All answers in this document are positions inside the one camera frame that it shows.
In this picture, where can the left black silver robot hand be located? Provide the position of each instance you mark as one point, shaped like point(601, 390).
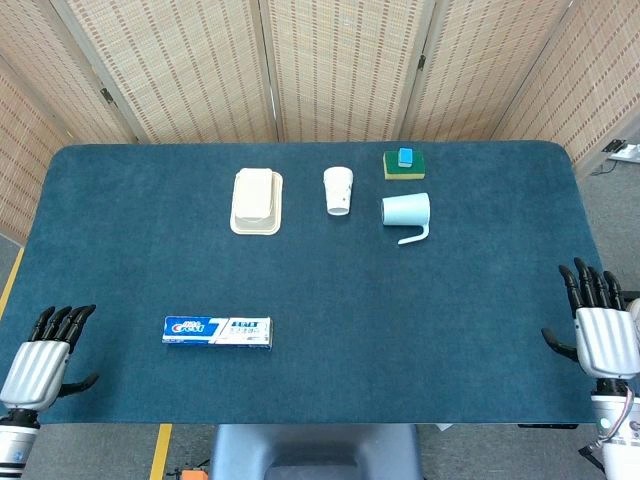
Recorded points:
point(35, 367)

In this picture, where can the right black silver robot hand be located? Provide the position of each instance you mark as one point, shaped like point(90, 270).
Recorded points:
point(605, 345)

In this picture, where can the blue white toothpaste box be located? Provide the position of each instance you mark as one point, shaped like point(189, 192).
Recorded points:
point(200, 331)

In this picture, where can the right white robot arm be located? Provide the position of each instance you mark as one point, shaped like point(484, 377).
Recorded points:
point(620, 460)

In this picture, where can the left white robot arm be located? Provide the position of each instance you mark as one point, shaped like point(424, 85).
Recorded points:
point(15, 445)

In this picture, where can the black bar under table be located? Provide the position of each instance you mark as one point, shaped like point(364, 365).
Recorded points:
point(547, 426)

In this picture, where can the orange device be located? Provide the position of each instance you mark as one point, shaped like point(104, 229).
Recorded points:
point(194, 475)

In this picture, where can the white power strip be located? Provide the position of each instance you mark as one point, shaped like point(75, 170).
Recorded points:
point(629, 152)

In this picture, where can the woven bamboo screen panel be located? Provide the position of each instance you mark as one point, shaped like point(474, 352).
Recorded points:
point(595, 75)
point(490, 65)
point(345, 65)
point(22, 160)
point(185, 65)
point(45, 65)

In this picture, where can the green yellow scouring sponge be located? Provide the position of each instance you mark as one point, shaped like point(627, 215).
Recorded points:
point(418, 169)

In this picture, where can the blue felt table cover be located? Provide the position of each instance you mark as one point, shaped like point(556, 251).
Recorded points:
point(350, 300)

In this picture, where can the small blue white block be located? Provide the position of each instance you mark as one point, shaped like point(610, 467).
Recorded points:
point(406, 157)

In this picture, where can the black screen hinge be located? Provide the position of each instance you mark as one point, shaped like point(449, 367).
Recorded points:
point(106, 95)
point(421, 62)

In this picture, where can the grey robot torso base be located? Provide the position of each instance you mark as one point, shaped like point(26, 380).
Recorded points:
point(315, 450)

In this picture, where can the white paper cup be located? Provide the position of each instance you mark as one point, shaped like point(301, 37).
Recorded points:
point(338, 192)

